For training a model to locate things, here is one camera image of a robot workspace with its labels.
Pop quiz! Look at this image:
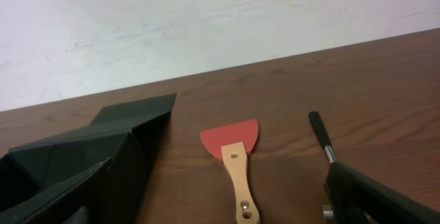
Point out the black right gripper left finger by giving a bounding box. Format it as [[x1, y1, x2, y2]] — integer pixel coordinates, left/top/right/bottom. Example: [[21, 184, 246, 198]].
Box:
[[61, 206, 90, 224]]

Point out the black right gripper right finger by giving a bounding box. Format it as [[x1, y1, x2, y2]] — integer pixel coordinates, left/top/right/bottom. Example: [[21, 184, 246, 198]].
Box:
[[324, 162, 439, 224]]

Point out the small black-handled hammer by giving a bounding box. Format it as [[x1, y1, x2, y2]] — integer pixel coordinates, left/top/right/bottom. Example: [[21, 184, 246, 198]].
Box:
[[308, 111, 336, 164]]

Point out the red scraper wooden handle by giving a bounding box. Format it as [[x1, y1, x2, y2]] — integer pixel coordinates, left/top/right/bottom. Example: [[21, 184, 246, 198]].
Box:
[[200, 120, 261, 224]]

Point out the black open gift box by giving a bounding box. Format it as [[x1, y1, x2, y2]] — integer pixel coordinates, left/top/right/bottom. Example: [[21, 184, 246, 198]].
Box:
[[1, 94, 176, 223]]

